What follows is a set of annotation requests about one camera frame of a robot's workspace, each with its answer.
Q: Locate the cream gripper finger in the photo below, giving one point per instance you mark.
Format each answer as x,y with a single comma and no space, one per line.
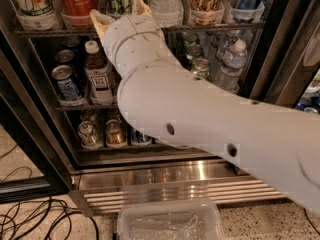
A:
140,8
101,22

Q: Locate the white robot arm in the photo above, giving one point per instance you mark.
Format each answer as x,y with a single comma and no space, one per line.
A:
158,97

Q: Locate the blue Pepsi can middle shelf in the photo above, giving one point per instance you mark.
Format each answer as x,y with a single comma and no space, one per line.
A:
66,82

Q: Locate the blue pepsi can shelf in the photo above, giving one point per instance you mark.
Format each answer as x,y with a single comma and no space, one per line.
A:
139,139
66,82

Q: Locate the green can middle shelf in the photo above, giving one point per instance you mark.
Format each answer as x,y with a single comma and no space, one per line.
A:
200,67

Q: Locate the water bottle middle shelf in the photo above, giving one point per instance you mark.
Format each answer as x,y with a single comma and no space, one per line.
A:
231,66

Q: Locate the gold can bottom shelf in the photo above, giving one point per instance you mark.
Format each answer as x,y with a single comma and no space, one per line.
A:
114,132

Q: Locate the green can bottom shelf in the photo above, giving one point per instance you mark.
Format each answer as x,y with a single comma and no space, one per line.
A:
88,133

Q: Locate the blue Pepsi can bottom shelf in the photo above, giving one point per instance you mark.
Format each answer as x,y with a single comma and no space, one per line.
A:
139,139

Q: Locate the right fridge glass door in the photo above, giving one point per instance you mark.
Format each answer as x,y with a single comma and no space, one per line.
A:
286,57

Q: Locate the fridge glass door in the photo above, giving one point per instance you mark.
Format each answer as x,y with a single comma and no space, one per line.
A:
286,57
29,166

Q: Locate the left fridge glass door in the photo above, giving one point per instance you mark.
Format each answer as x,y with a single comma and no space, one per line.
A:
29,166

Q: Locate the stainless fridge base grille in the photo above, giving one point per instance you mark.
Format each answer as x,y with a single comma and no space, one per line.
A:
102,192

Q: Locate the brown iced tea bottle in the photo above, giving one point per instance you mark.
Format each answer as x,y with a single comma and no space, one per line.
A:
98,72

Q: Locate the clear plastic bin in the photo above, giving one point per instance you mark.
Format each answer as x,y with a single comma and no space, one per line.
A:
197,219

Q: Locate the top wire shelf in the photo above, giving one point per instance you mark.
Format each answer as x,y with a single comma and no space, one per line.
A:
176,29

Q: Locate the wire shelf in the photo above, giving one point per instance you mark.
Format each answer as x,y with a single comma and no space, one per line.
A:
85,107
176,29

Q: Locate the middle wire shelf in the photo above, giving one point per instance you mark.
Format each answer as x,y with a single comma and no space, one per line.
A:
85,107

